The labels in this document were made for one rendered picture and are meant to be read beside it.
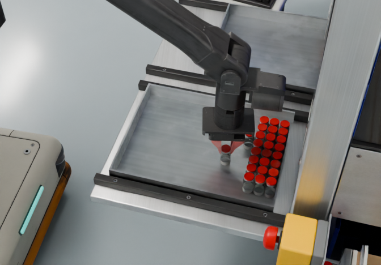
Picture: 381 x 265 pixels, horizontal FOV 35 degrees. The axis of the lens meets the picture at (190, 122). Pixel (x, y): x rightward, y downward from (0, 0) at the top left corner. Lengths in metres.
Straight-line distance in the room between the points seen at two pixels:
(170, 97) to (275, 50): 0.31
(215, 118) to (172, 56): 0.39
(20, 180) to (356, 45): 1.49
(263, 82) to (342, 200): 0.25
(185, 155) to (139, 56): 1.58
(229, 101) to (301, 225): 0.26
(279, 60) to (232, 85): 0.47
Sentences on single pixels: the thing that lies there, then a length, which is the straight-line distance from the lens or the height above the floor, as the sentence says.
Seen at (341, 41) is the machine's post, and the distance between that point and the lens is 0.80.
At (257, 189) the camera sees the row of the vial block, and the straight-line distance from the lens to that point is 1.24.
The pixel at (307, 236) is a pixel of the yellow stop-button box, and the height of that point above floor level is 1.03.
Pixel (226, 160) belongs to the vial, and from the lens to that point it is 1.28.
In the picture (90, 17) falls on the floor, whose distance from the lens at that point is 3.10.
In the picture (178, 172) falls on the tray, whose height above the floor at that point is 0.88.
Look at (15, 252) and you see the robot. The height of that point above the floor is 0.23.
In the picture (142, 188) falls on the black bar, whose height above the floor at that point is 0.90.
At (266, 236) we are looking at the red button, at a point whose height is 1.01.
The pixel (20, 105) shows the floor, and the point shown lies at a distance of 2.72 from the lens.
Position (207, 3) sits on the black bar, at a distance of 1.66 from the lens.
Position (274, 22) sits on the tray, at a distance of 1.64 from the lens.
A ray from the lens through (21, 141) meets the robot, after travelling 2.20.
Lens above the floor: 1.91
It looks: 48 degrees down
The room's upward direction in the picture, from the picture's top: straight up
